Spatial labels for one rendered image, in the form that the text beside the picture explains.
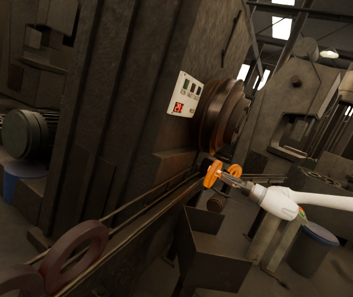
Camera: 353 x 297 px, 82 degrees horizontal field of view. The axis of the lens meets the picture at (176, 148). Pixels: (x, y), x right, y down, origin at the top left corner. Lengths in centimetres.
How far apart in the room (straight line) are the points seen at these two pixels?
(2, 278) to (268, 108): 387
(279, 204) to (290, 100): 302
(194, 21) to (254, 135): 324
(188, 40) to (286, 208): 82
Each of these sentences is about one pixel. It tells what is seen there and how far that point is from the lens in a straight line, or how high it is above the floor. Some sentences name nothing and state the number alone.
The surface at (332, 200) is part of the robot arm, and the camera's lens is 117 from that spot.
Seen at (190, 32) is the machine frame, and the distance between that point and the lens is 91.
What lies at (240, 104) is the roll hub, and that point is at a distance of 117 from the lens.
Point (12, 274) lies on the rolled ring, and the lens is 53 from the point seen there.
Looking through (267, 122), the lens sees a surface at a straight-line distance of 395.
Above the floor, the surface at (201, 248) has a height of 60.
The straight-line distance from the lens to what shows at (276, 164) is 388.
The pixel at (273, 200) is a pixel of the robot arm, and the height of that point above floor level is 85.
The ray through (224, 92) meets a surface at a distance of 110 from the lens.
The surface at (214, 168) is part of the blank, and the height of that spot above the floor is 87.
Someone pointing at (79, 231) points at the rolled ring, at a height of 76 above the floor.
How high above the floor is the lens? 114
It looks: 13 degrees down
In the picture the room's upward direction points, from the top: 19 degrees clockwise
